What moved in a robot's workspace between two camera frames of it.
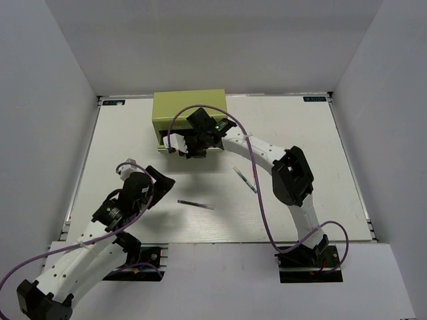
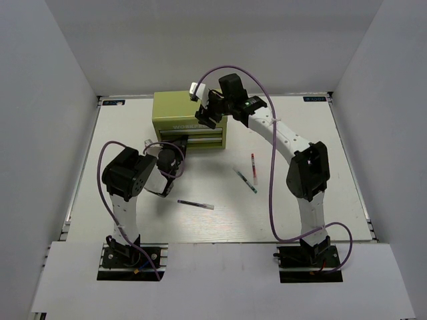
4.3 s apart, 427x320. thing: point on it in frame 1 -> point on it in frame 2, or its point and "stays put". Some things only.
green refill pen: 245,180 stays put
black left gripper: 161,187 -> 181,144
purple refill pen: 196,205 stays put
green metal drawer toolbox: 167,105 stays put
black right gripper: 191,152 -> 201,115
